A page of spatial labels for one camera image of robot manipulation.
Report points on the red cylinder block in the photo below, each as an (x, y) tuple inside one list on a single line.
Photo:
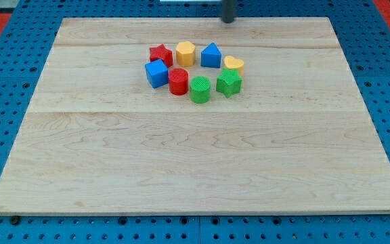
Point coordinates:
[(178, 81)]

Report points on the green star block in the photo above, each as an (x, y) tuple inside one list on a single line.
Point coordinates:
[(229, 82)]

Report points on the light wooden board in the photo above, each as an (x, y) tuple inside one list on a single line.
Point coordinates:
[(98, 140)]

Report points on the blue triangle block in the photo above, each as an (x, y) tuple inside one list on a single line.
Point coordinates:
[(211, 56)]

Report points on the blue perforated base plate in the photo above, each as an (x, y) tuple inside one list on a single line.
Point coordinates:
[(362, 30)]

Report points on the blue cube block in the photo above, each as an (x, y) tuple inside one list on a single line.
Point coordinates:
[(157, 73)]

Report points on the green cylinder block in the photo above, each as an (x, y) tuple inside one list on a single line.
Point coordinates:
[(200, 88)]

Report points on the yellow heart block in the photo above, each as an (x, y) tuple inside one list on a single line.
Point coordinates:
[(231, 63)]

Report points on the yellow hexagon block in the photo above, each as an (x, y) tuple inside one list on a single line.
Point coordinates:
[(185, 53)]

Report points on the red star block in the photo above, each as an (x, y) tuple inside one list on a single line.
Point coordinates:
[(161, 53)]

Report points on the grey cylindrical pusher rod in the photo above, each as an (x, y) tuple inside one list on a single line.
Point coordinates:
[(228, 11)]

